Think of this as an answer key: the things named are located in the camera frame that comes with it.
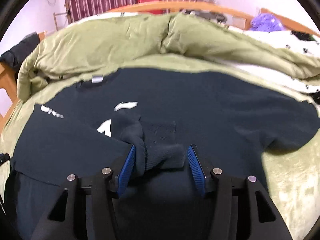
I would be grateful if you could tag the purple plush toy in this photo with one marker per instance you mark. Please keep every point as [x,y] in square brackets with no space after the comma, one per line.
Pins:
[266,22]

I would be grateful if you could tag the black jacket on headboard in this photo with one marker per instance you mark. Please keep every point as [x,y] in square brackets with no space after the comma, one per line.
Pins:
[15,56]

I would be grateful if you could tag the green folded quilt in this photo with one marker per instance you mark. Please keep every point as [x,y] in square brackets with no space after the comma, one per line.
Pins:
[53,52]

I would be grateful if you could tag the wooden bed frame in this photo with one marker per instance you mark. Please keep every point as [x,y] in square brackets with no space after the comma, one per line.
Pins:
[8,82]

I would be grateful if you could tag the wooden coat rack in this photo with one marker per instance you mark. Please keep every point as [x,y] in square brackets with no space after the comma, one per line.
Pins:
[62,19]

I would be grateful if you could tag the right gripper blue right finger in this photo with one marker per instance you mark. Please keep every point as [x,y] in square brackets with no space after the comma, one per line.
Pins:
[235,208]

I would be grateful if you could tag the black sweatshirt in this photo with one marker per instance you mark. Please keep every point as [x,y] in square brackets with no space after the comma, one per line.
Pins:
[87,126]

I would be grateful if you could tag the green plush bed sheet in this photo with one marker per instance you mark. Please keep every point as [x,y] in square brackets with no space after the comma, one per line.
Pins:
[293,178]

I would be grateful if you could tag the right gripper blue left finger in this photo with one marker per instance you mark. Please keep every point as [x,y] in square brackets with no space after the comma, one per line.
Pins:
[66,218]

